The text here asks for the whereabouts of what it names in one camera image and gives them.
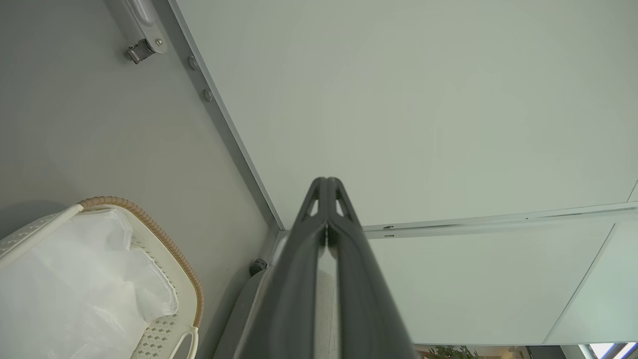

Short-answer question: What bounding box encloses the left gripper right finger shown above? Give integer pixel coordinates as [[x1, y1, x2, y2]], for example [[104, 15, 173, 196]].
[[327, 177, 415, 359]]

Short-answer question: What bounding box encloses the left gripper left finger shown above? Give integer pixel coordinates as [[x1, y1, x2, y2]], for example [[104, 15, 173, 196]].
[[233, 177, 328, 359]]

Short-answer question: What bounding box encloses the woven-rim plastic laundry basket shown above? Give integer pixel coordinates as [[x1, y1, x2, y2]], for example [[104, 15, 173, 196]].
[[0, 196, 205, 359]]

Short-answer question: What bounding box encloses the white mesh basket liner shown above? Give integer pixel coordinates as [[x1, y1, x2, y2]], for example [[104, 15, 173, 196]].
[[0, 208, 179, 359]]

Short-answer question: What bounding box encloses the green potted plant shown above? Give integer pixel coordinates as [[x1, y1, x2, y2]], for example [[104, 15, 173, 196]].
[[419, 345, 479, 359]]

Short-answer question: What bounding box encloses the bright window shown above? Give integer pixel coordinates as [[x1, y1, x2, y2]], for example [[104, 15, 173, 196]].
[[578, 342, 638, 359]]

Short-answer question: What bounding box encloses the stand leg caster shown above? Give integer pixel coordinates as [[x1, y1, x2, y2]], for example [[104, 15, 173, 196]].
[[126, 39, 156, 64]]

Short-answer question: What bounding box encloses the grey metal stand leg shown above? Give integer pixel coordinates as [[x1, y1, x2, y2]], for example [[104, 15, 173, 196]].
[[105, 0, 167, 55]]

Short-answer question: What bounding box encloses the grey wall base rail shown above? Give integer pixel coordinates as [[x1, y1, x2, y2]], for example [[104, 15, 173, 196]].
[[167, 0, 286, 231]]

